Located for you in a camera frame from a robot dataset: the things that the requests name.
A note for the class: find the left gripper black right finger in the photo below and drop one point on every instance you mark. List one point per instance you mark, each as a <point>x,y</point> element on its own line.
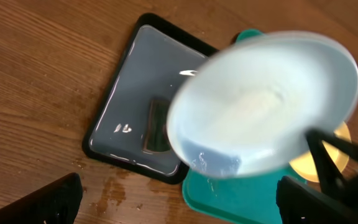
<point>299,203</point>

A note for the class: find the black-rimmed water tray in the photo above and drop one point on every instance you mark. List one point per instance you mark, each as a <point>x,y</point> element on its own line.
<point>156,61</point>

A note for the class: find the light blue plate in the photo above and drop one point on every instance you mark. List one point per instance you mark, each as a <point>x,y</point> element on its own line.
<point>247,109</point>

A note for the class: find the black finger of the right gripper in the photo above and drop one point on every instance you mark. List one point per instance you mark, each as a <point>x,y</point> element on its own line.
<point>331,155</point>

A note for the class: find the teal plastic serving tray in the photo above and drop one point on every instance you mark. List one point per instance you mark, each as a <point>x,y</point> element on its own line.
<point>246,200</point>

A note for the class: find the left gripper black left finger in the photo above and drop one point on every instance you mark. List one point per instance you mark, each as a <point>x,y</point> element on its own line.
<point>57,202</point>

